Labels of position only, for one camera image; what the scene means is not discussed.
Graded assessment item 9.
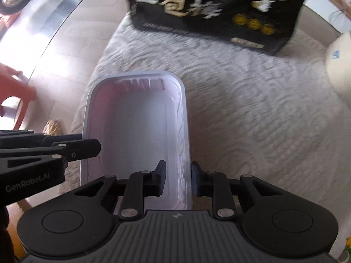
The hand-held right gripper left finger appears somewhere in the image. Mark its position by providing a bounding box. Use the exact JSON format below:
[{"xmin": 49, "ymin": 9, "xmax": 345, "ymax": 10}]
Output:
[{"xmin": 73, "ymin": 160, "xmax": 167, "ymax": 221}]

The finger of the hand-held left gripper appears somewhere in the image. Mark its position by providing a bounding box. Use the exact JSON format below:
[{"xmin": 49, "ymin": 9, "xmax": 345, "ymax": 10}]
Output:
[
  {"xmin": 0, "ymin": 139, "xmax": 101, "ymax": 174},
  {"xmin": 0, "ymin": 131, "xmax": 83, "ymax": 149}
]

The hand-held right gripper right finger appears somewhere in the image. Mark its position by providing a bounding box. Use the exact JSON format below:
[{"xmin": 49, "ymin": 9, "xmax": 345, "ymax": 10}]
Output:
[{"xmin": 191, "ymin": 162, "xmax": 277, "ymax": 221}]

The white plastic tray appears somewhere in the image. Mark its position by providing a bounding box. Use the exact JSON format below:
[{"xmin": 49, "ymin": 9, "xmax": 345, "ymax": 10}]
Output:
[{"xmin": 80, "ymin": 71, "xmax": 194, "ymax": 214}]

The brown textured ball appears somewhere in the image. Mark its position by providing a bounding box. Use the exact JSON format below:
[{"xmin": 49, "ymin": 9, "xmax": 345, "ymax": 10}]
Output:
[{"xmin": 43, "ymin": 119, "xmax": 64, "ymax": 136}]

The dark cloth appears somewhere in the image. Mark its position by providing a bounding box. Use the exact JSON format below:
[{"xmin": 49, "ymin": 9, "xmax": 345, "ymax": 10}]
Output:
[{"xmin": 0, "ymin": 205, "xmax": 21, "ymax": 263}]

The red plastic stool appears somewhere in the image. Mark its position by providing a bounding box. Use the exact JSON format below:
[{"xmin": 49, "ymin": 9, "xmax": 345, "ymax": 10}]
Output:
[{"xmin": 0, "ymin": 62, "xmax": 37, "ymax": 130}]

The white quilted tablecloth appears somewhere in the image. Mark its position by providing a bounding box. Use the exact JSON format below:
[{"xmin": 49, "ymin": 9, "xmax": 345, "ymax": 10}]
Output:
[{"xmin": 64, "ymin": 11, "xmax": 351, "ymax": 225}]

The black snack bag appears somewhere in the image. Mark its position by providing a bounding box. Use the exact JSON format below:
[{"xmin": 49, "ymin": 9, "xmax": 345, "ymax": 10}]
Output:
[{"xmin": 125, "ymin": 0, "xmax": 316, "ymax": 56}]

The cream tissue box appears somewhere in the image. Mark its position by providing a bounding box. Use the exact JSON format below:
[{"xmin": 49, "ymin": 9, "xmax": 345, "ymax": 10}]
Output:
[{"xmin": 325, "ymin": 31, "xmax": 351, "ymax": 107}]

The white tv cabinet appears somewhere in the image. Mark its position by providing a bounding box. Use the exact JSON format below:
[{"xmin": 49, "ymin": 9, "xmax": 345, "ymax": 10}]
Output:
[{"xmin": 302, "ymin": 0, "xmax": 351, "ymax": 43}]

